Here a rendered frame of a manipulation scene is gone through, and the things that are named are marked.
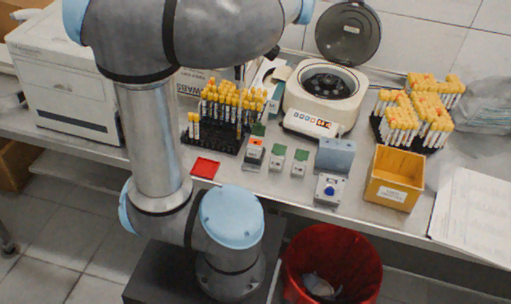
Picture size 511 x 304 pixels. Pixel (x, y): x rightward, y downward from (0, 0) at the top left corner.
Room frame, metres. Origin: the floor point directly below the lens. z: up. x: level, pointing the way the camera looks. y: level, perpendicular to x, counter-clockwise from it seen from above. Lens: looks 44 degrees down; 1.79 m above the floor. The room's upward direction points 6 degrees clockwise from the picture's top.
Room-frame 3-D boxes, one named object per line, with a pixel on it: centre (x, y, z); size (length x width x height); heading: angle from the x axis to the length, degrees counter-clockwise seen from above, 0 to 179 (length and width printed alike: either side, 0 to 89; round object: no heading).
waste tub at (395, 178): (0.83, -0.39, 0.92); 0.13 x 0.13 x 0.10; 76
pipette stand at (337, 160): (0.89, -0.23, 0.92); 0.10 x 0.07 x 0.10; 85
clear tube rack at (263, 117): (1.06, 0.07, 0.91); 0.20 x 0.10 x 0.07; 78
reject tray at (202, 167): (0.84, 0.13, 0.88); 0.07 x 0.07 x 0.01; 78
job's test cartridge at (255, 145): (0.89, -0.01, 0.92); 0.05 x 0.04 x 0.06; 171
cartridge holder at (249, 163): (0.89, -0.01, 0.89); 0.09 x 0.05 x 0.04; 171
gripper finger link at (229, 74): (0.94, 0.07, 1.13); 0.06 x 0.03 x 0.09; 79
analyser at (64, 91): (1.05, 0.48, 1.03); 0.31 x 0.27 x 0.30; 78
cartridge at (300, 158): (0.86, -0.14, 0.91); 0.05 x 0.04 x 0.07; 168
